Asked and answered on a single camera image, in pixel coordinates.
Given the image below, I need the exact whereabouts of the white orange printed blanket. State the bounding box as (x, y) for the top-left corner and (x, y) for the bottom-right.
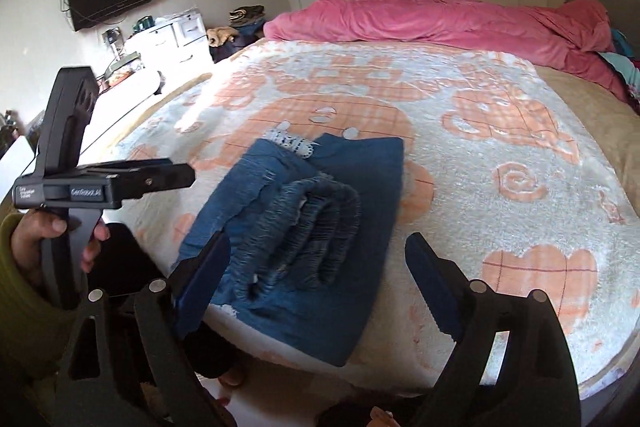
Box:
(82, 38), (640, 403)

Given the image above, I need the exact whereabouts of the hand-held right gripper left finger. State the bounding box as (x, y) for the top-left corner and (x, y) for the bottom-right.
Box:
(55, 232), (236, 427)

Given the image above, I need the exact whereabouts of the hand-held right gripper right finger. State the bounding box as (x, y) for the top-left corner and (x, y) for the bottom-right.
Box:
(404, 232), (583, 427)

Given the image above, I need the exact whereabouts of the floral pillow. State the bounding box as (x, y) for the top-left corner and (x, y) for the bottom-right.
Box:
(597, 29), (640, 108)

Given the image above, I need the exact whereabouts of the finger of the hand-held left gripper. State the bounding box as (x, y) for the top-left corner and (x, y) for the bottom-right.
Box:
(77, 158), (175, 174)
(120, 163), (197, 200)

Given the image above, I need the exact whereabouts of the white drawer cabinet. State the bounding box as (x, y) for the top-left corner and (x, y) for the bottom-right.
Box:
(125, 14), (213, 72)

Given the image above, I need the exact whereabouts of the person's left forearm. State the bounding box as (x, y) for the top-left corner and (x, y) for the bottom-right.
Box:
(0, 212), (76, 380)

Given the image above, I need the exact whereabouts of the pink duvet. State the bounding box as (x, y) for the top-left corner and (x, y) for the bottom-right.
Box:
(263, 0), (633, 105)

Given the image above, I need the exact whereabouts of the white curved board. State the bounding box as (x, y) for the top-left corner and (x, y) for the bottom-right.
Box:
(97, 69), (163, 108)

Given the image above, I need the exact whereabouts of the person's left hand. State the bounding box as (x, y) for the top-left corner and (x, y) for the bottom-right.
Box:
(10, 208), (112, 293)

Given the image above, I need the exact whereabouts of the pile of brown clothes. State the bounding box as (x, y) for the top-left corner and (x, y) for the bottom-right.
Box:
(207, 4), (268, 62)

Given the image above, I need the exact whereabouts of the blue denim lace-trimmed garment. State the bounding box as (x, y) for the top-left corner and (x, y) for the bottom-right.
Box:
(172, 132), (406, 368)

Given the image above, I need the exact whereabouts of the white side table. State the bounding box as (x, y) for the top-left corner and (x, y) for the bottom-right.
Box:
(0, 134), (38, 208)

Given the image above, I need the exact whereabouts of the tan bed sheet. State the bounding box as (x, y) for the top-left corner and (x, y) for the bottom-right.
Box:
(532, 66), (640, 218)

